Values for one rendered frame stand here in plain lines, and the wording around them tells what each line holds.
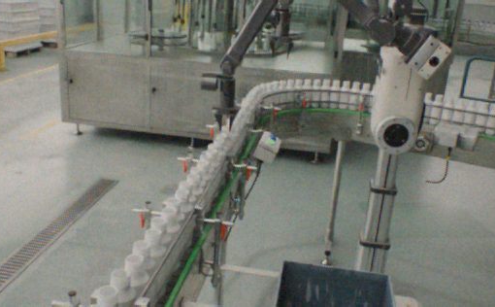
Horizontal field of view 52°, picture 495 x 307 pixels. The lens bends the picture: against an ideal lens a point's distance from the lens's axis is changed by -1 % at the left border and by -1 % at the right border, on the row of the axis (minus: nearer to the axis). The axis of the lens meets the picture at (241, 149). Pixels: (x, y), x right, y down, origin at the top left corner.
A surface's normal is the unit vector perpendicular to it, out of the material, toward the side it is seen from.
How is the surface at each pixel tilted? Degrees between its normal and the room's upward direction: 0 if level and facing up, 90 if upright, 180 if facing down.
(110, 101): 90
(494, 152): 90
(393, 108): 101
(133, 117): 90
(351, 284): 90
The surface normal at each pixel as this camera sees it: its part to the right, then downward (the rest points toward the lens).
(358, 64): -0.17, 0.31
